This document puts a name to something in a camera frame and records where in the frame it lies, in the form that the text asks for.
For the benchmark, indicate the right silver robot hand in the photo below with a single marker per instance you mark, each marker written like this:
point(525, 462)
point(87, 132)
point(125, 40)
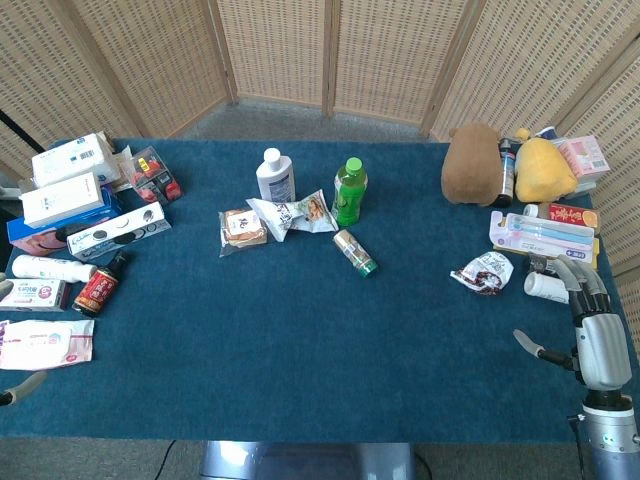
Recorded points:
point(599, 345)

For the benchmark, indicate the small green-capped clear bottle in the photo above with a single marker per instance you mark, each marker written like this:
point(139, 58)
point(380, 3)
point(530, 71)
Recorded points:
point(356, 252)

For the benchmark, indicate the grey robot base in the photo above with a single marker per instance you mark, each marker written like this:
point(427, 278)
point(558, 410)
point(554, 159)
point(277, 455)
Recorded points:
point(305, 460)

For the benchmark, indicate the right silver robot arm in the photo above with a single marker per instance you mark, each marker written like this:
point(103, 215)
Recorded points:
point(610, 435)

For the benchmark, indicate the small white pill bottle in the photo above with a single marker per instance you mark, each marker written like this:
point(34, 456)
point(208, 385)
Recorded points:
point(542, 286)

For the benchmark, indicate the toothbrush blister pack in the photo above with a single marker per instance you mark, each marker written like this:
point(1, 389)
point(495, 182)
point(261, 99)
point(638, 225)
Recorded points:
point(545, 235)

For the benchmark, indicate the red gift box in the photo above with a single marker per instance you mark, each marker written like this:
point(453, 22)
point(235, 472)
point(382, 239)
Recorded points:
point(572, 216)

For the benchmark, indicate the white red snack packet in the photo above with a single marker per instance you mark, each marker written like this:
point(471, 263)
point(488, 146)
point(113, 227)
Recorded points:
point(484, 274)

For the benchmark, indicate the small white jar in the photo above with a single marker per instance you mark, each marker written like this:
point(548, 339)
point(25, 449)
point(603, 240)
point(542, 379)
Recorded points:
point(531, 210)

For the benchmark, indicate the yellow plush toy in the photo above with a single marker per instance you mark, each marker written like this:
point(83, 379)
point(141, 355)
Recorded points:
point(542, 172)

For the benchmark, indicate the black spray can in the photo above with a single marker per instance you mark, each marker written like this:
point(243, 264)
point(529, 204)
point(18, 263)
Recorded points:
point(506, 172)

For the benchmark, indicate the blue white paper cup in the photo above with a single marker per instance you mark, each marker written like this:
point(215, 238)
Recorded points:
point(547, 132)

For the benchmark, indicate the brown capybara plush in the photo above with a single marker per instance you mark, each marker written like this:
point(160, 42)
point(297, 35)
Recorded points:
point(472, 165)

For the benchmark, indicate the blue table cloth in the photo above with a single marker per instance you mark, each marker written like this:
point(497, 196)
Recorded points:
point(320, 350)

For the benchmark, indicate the green tea bottle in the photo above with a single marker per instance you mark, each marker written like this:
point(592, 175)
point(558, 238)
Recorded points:
point(349, 192)

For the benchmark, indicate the white snack bag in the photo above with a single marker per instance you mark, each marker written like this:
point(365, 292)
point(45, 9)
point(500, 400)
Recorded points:
point(295, 212)

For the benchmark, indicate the white lotion bottle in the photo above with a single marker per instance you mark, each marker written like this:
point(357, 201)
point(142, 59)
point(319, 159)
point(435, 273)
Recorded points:
point(274, 177)

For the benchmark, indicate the packaged bread slice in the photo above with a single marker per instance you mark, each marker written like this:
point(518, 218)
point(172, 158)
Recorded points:
point(242, 231)

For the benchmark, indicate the woven folding screen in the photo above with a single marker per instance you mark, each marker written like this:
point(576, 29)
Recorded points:
point(320, 55)

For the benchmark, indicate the clear box red fruit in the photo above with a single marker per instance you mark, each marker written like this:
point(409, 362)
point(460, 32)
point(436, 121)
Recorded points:
point(155, 175)

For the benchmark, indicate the oreo cookie box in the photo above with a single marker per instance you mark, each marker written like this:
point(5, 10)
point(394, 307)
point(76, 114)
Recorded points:
point(117, 231)

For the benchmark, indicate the dark soy sauce bottle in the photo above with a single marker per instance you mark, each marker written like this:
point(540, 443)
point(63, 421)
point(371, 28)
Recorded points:
point(100, 287)

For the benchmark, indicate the beige paper packet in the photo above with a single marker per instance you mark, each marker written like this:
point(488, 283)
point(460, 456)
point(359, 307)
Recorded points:
point(121, 167)

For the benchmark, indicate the blue box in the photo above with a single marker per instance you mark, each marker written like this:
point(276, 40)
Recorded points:
point(107, 210)

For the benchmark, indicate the pink wet wipes pack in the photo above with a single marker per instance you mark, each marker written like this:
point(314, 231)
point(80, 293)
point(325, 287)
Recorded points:
point(47, 344)

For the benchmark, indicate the white tube bottle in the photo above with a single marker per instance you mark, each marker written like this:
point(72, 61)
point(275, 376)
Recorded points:
point(50, 267)

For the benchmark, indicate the white box stack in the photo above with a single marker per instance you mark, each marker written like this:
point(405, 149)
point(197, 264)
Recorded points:
point(75, 159)

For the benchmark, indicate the white flat box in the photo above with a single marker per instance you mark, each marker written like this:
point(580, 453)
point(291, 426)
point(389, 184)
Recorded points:
point(62, 199)

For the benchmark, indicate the white pink toothpaste box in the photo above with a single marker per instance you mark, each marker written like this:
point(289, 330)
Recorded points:
point(32, 295)

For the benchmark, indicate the purple white packet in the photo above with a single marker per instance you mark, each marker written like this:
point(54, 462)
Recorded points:
point(3, 337)

